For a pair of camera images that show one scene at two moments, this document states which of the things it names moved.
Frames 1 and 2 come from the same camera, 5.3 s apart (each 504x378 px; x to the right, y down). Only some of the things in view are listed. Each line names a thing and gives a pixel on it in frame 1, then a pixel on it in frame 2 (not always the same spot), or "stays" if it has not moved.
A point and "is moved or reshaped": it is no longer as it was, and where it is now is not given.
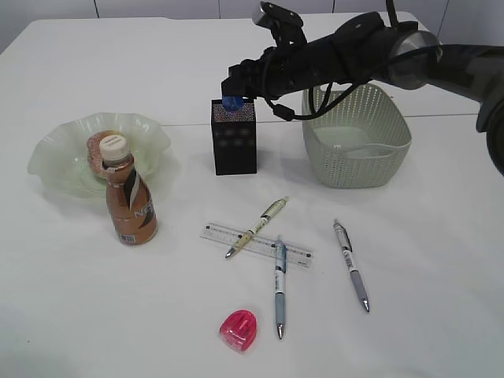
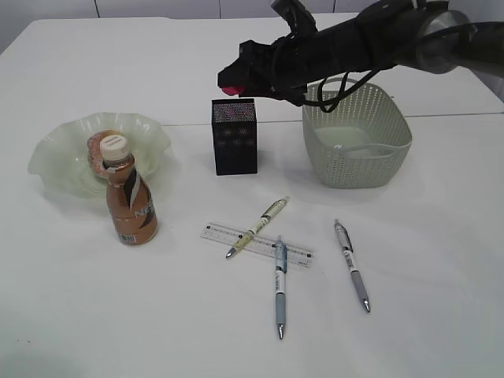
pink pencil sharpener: [239, 329] is moved or reshaped
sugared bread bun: [94, 151] stays
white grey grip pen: [344, 241] stays
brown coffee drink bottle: [131, 206] stays
